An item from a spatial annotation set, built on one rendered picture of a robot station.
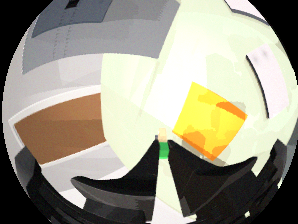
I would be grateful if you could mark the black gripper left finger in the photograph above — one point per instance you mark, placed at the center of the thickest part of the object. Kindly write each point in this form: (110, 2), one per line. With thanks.
(136, 190)

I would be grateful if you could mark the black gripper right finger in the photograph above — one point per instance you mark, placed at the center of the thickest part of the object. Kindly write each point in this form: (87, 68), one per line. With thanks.
(198, 181)

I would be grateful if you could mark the yellow square patch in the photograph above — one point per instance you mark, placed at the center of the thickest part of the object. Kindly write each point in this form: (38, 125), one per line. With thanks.
(207, 121)

